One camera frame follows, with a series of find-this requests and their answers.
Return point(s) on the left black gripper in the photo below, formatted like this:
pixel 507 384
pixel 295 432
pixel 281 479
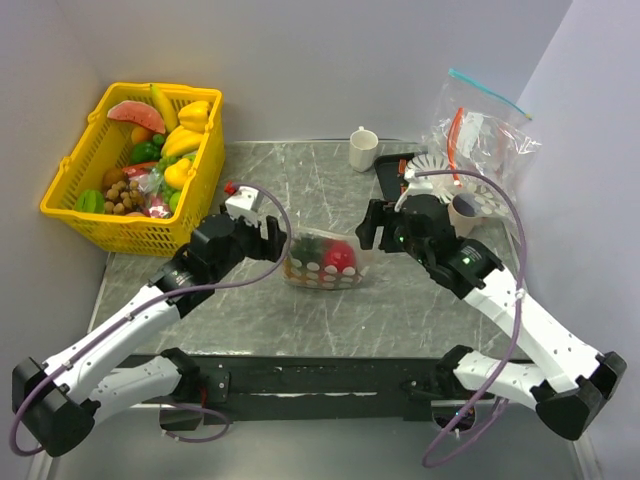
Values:
pixel 263 248

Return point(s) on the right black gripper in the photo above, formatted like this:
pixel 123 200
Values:
pixel 380 213

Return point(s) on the red toy apple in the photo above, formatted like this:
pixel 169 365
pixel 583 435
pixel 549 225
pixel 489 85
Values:
pixel 339 257

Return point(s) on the polka dot zip bag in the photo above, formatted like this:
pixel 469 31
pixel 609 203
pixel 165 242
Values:
pixel 338 281

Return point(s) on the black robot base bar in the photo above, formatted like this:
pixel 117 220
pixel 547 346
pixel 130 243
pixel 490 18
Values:
pixel 261 388

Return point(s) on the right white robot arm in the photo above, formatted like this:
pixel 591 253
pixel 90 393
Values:
pixel 567 382

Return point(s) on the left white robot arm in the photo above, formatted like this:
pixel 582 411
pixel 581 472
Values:
pixel 57 403

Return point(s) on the clear zip bag orange seal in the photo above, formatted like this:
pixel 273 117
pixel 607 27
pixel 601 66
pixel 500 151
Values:
pixel 487 202

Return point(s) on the clear zip bag blue seal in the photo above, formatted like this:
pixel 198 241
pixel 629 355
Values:
pixel 480 100

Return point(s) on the black plastic tray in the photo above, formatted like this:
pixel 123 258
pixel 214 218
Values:
pixel 392 185

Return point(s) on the white ceramic mug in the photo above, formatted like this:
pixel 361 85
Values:
pixel 363 146

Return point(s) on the striped white plate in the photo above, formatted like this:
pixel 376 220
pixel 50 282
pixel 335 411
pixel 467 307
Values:
pixel 432 162

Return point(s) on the beige paper cup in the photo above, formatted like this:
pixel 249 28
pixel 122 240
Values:
pixel 462 216

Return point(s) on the green toy apple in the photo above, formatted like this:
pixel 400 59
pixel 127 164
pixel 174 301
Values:
pixel 174 201

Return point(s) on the yellow toy lemon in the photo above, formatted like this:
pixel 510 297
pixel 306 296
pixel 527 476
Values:
pixel 177 174

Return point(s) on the yellow toy banana bunch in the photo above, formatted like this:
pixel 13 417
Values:
pixel 180 142

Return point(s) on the green toy grapes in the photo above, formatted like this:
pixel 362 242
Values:
pixel 165 189

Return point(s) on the yellow toy bell pepper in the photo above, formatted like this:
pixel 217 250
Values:
pixel 194 116

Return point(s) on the brown toy longan bunch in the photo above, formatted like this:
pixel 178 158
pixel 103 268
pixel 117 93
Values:
pixel 123 196

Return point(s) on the green toy bell pepper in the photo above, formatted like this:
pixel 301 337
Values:
pixel 145 152

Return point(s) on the orange toy peach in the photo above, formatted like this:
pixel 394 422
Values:
pixel 140 134

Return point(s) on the green toy starfruit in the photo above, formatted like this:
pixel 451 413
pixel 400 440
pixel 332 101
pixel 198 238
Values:
pixel 90 201

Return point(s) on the toy watermelon slice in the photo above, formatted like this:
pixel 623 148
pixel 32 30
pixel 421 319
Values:
pixel 138 113

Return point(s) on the yellow plastic basket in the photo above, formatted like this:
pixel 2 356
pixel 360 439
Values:
pixel 105 144

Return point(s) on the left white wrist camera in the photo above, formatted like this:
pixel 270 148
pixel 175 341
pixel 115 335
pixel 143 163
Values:
pixel 243 203

